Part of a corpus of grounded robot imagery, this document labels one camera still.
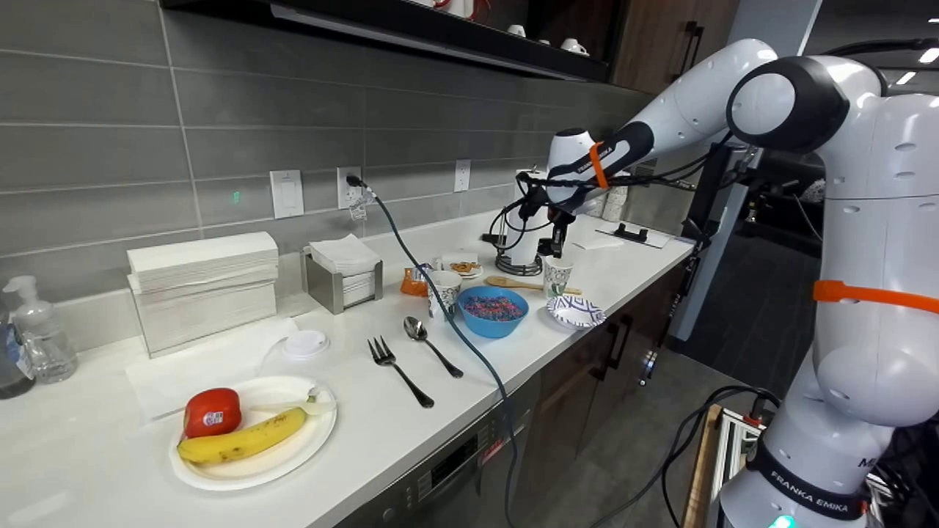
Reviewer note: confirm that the white plate with pretzels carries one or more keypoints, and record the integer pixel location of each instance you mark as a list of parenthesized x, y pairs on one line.
[(458, 274)]

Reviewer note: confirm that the orange snack bag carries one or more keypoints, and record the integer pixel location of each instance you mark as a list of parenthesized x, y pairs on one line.
[(415, 283)]

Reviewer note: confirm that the white folded paper towel stack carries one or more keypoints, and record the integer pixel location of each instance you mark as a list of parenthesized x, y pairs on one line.
[(201, 288)]

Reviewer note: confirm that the yellow banana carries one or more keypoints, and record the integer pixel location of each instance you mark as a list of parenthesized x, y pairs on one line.
[(244, 440)]

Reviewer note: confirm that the wooden framed stand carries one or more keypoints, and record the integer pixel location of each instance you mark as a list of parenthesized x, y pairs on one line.
[(699, 470)]

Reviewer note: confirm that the metal spoon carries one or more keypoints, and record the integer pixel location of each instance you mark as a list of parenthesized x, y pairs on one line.
[(429, 347)]

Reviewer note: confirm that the metal fork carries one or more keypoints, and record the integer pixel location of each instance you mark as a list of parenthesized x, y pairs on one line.
[(396, 368)]

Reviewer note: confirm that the white wall switch plate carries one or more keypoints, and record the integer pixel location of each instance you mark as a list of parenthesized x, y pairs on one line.
[(285, 193)]

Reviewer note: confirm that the clear soap pump bottle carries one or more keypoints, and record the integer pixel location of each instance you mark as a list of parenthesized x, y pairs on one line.
[(38, 337)]

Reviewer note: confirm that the dark lower cabinet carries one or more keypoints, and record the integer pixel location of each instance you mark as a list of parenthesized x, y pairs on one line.
[(588, 382)]

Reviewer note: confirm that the colourful candy pieces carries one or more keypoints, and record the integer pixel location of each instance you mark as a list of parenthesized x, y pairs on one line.
[(490, 308)]

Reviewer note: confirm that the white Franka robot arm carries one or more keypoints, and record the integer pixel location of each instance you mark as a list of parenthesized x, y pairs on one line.
[(880, 294)]

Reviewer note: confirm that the small white wall plate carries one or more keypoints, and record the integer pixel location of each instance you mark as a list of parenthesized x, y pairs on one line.
[(461, 176)]

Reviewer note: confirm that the black countertop object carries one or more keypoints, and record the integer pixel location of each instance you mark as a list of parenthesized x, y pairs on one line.
[(631, 234)]

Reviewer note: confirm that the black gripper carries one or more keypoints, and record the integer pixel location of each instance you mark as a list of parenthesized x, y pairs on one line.
[(562, 218)]

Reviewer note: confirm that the wooden slotted spatula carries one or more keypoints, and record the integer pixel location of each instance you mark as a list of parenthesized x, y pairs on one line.
[(508, 283)]

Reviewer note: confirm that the metal napkin dispenser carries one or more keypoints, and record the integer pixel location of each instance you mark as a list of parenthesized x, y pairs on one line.
[(342, 283)]

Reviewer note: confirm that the blue patterned paper plate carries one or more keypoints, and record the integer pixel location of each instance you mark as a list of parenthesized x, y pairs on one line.
[(574, 312)]

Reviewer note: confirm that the white wall outlet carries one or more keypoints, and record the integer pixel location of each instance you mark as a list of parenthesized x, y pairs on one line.
[(345, 193)]

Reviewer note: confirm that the blue plastic bowl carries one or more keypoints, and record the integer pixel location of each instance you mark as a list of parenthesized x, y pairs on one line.
[(487, 327)]

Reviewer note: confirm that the dark wall shelf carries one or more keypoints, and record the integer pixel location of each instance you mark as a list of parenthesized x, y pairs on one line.
[(390, 23)]

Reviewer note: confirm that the white paper napkin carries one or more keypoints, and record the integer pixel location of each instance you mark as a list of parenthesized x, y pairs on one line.
[(298, 343)]

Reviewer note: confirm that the wooden wall cabinet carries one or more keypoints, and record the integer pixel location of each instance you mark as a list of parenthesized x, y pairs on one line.
[(665, 39)]

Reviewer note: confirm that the brown pretzels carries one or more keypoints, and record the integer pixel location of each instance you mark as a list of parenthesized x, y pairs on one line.
[(465, 264)]

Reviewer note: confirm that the red apple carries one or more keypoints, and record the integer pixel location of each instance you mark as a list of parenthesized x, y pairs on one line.
[(211, 410)]

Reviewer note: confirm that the white fruit plate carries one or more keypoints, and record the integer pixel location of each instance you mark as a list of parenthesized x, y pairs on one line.
[(294, 444)]

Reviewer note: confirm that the white cup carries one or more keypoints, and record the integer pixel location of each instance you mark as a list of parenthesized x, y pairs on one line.
[(574, 44), (518, 30)]

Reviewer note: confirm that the swirl patterned paper coffee cup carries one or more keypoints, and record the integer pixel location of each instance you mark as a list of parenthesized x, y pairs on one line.
[(556, 280)]

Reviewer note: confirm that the stainless dishwasher front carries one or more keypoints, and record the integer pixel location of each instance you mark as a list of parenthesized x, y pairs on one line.
[(440, 479)]

